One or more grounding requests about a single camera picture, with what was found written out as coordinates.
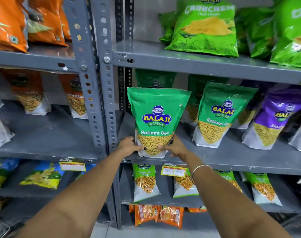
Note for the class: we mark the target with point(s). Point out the person's right hand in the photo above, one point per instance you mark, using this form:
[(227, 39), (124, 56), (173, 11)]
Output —
[(177, 148)]

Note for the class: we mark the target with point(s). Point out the large green snack pouch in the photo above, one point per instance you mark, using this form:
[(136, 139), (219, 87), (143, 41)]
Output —
[(155, 77), (222, 113), (158, 109), (194, 101)]

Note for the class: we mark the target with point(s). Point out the small orange snack packet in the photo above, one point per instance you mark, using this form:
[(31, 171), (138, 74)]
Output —
[(145, 214), (131, 208), (170, 216), (196, 209)]

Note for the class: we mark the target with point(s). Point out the person's left hand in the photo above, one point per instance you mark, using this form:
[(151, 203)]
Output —
[(127, 146)]

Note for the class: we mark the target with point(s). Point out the silver bangle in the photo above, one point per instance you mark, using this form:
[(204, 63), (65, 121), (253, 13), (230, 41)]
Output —
[(195, 170)]

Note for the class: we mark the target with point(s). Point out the person's left forearm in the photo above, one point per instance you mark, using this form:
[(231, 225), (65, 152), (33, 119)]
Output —
[(78, 200)]

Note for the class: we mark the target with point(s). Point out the orange chips bag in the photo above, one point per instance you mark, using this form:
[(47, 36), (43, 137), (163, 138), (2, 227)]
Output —
[(65, 24), (45, 22), (6, 24)]

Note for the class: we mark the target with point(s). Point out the grey metal shelf rack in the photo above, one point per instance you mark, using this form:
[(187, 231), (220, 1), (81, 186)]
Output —
[(41, 136), (215, 66)]

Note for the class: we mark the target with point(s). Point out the light green chips bag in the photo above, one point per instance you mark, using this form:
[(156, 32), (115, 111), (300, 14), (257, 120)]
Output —
[(168, 24), (257, 34), (205, 27), (293, 32)]

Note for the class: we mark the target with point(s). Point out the person's left thumb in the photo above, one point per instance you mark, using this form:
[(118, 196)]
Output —
[(140, 148)]

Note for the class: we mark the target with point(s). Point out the person's right forearm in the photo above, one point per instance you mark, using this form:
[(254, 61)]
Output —
[(230, 205)]

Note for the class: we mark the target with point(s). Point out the blue yellow chips bag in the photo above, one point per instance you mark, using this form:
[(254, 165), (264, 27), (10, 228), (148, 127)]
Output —
[(87, 168), (43, 175), (1, 171)]

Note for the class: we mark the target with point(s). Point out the small green snack pouch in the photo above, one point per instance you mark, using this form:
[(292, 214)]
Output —
[(184, 187), (145, 183), (262, 188), (230, 178)]

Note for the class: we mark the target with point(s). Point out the person's right thumb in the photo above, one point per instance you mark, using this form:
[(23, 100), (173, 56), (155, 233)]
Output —
[(164, 147)]

